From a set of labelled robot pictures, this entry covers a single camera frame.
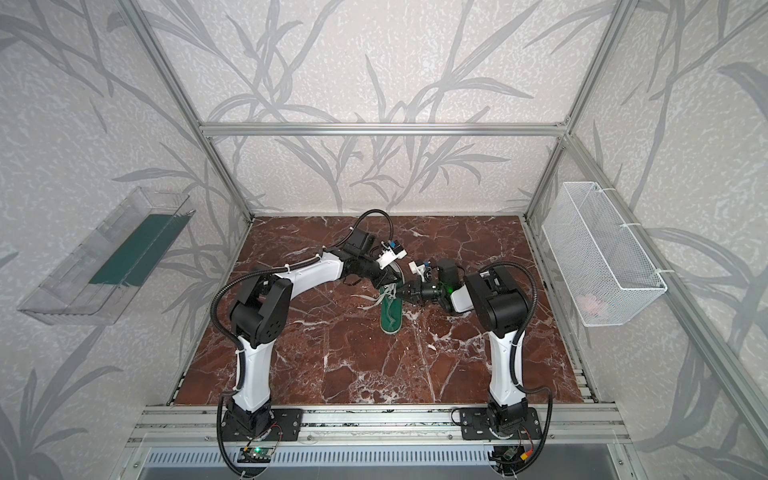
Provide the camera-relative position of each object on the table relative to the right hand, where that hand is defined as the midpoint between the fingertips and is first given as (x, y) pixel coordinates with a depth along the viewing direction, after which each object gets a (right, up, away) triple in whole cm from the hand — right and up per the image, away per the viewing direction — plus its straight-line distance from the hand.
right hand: (395, 286), depth 93 cm
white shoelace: (-1, -2, 0) cm, 2 cm away
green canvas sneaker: (-1, -7, -2) cm, 7 cm away
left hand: (+2, +5, +1) cm, 6 cm away
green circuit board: (-33, -38, -21) cm, 55 cm away
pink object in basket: (+48, -1, -20) cm, 52 cm away
